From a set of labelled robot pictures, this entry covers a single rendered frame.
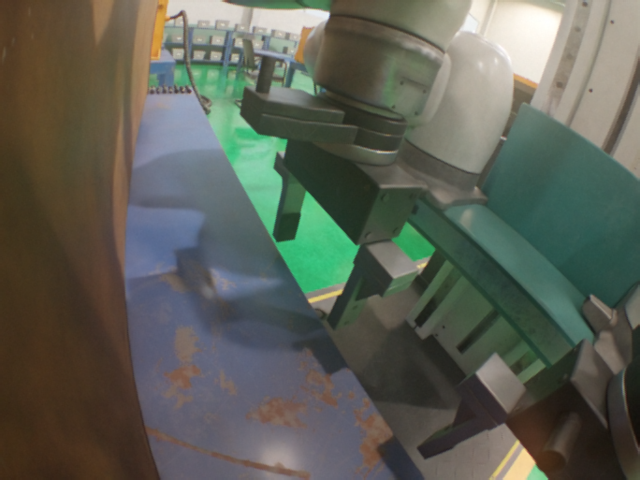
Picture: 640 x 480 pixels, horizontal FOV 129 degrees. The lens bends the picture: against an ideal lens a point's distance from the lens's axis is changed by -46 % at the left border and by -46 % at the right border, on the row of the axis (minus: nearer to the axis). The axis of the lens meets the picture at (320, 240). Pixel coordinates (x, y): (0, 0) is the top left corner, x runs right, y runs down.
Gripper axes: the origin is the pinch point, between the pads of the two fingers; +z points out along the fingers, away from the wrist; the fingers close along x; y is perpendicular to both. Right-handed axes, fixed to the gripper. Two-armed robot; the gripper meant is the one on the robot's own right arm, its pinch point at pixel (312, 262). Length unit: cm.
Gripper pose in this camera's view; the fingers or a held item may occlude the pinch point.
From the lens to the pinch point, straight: 30.3
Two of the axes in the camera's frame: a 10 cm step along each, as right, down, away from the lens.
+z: -2.5, 7.7, 5.9
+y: 8.3, -1.4, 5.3
